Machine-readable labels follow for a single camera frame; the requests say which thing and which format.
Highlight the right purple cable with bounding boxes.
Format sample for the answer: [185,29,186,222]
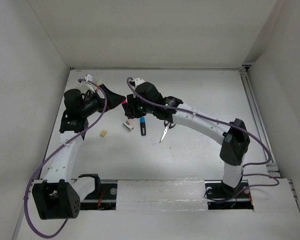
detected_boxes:
[125,76,281,203]

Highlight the tan eraser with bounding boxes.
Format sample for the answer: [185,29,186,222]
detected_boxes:
[99,130,107,137]

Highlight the purple cable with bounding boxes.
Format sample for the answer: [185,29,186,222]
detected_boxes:
[125,76,281,203]
[23,77,108,238]

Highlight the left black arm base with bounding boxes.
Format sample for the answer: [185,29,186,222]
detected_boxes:
[71,174,118,211]

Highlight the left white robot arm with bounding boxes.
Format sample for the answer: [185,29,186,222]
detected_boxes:
[32,84,126,220]

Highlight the blue black highlighter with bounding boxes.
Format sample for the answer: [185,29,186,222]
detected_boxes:
[139,117,147,136]

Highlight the black handled scissors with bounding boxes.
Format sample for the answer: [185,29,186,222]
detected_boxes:
[159,120,176,143]

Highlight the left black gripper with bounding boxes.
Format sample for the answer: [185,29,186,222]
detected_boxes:
[80,84,126,117]

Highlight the aluminium rail right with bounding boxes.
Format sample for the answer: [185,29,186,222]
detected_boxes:
[238,65,276,164]

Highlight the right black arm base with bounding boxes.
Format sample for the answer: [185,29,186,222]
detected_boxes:
[204,180,254,210]

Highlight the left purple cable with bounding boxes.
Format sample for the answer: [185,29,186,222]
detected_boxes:
[23,77,108,238]

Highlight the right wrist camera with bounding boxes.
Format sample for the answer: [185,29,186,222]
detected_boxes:
[132,78,146,88]

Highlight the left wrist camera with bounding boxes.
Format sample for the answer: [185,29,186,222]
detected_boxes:
[74,73,101,95]

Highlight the white round divided container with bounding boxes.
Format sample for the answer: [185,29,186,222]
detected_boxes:
[78,77,104,91]

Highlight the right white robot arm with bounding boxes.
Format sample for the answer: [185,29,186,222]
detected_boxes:
[123,77,250,198]

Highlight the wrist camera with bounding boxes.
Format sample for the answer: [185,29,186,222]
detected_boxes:
[74,73,101,95]
[132,78,146,88]

